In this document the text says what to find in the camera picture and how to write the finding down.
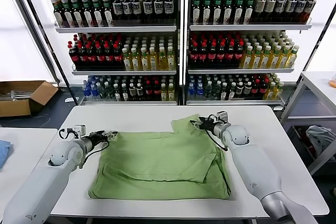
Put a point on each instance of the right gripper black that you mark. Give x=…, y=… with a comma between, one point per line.
x=209, y=125

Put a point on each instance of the grey blue crumpled cloth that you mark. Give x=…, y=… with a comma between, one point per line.
x=321, y=137

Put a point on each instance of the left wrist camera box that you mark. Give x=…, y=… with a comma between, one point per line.
x=78, y=130

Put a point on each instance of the clear bagged metal parts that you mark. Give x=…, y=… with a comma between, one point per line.
x=15, y=95

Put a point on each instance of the small orange item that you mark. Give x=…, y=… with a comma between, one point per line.
x=333, y=83

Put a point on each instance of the white label dark drink bottle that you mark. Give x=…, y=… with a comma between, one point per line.
x=158, y=8
x=290, y=7
x=136, y=8
x=300, y=7
x=118, y=9
x=127, y=9
x=168, y=8
x=310, y=7
x=147, y=8
x=280, y=7

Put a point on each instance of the black metal pole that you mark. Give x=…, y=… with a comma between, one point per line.
x=46, y=37
x=313, y=51

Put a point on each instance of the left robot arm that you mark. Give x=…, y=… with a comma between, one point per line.
x=39, y=182

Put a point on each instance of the clear green water bottle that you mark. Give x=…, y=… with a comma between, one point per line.
x=109, y=92
x=208, y=91
x=102, y=92
x=216, y=91

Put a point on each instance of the green cap dark tea bottle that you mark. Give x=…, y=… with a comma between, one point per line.
x=58, y=12
x=107, y=12
x=249, y=11
x=88, y=12
x=217, y=11
x=228, y=11
x=98, y=12
x=207, y=11
x=239, y=11
x=68, y=12
x=78, y=12
x=196, y=11

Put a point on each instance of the white frame side table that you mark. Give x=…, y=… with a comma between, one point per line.
x=320, y=77

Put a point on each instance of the red cap cola bottle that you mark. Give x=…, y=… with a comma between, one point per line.
x=263, y=90
x=74, y=57
x=221, y=56
x=91, y=57
x=212, y=56
x=118, y=57
x=194, y=56
x=156, y=92
x=256, y=90
x=149, y=92
x=203, y=56
x=83, y=57
x=239, y=56
x=109, y=57
x=100, y=57
x=230, y=56

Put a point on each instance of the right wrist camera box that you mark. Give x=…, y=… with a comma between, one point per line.
x=223, y=116

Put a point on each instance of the open cardboard box with parts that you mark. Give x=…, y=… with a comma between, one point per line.
x=15, y=108

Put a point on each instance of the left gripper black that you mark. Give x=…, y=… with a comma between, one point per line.
x=96, y=137

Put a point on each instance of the grey window mullion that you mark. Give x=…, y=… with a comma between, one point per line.
x=31, y=24

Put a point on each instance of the blue folded cloth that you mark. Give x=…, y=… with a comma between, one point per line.
x=4, y=153

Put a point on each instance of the green cap yellow juice bottle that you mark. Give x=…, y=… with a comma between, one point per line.
x=171, y=93
x=271, y=93
x=292, y=58
x=144, y=61
x=256, y=60
x=246, y=60
x=164, y=94
x=274, y=59
x=279, y=91
x=135, y=61
x=127, y=61
x=153, y=61
x=163, y=61
x=171, y=61
x=283, y=59
x=265, y=60

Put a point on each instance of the grey metal shelf unit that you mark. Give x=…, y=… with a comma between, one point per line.
x=118, y=29
x=249, y=27

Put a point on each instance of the white paper scrap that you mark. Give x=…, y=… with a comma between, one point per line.
x=69, y=100

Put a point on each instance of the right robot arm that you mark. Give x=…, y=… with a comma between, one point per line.
x=252, y=161

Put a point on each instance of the beige label dark drink bottle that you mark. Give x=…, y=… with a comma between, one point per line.
x=270, y=7
x=259, y=7

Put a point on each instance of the white cap dark drink bottle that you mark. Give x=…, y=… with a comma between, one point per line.
x=140, y=91
x=125, y=94
x=132, y=91
x=224, y=93
x=117, y=94
x=247, y=89
x=239, y=89
x=232, y=93

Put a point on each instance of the green polo shirt with print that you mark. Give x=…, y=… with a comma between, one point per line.
x=157, y=161

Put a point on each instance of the blue water bottle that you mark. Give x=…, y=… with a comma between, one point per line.
x=191, y=90
x=200, y=90
x=94, y=92
x=87, y=91

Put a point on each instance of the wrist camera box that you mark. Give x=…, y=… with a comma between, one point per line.
x=223, y=116
x=78, y=130

